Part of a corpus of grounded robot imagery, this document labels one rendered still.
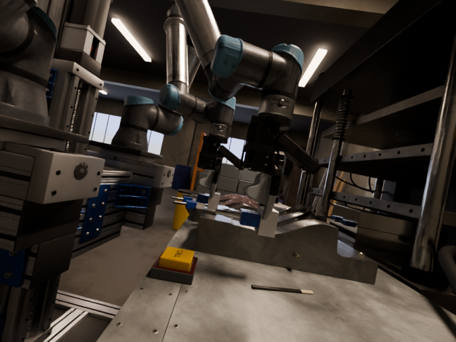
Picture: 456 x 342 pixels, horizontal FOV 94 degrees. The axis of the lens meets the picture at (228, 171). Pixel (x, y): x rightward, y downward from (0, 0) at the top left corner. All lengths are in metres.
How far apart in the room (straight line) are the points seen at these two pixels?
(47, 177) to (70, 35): 0.56
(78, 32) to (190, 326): 0.85
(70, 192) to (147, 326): 0.29
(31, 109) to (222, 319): 0.53
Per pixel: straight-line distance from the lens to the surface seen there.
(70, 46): 0.91
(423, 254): 1.00
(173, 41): 0.90
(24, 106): 0.59
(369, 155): 1.40
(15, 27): 0.57
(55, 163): 0.47
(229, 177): 4.12
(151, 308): 0.39
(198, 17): 0.62
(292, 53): 0.51
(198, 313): 0.39
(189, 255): 0.47
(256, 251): 0.61
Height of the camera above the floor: 1.02
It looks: 1 degrees up
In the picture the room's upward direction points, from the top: 11 degrees clockwise
